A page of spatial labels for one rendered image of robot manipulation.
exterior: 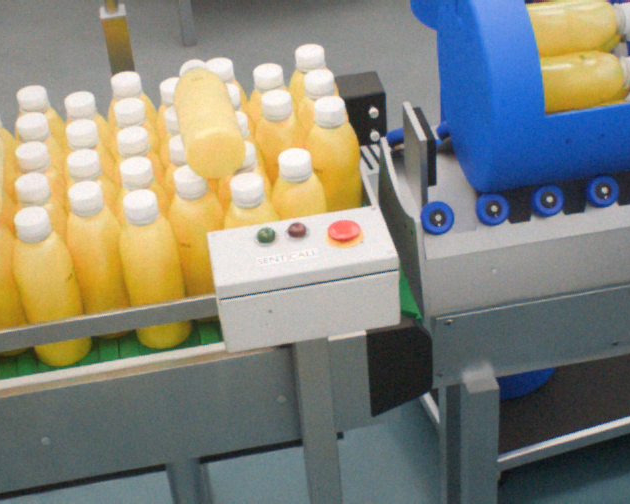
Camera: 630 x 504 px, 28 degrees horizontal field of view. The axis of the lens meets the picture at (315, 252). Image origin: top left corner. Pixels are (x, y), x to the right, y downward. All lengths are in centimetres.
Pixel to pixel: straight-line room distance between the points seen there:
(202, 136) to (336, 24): 280
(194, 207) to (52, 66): 273
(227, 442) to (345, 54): 253
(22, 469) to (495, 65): 78
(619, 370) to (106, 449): 130
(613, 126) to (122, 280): 64
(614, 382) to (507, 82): 118
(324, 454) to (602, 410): 106
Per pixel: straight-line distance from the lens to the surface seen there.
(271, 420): 164
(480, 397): 189
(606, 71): 163
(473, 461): 199
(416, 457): 265
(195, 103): 152
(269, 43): 416
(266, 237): 139
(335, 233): 138
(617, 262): 175
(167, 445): 165
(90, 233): 152
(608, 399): 257
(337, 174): 163
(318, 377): 149
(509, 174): 161
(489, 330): 178
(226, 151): 148
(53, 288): 151
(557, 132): 158
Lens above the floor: 193
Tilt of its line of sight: 37 degrees down
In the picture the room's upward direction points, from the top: 5 degrees counter-clockwise
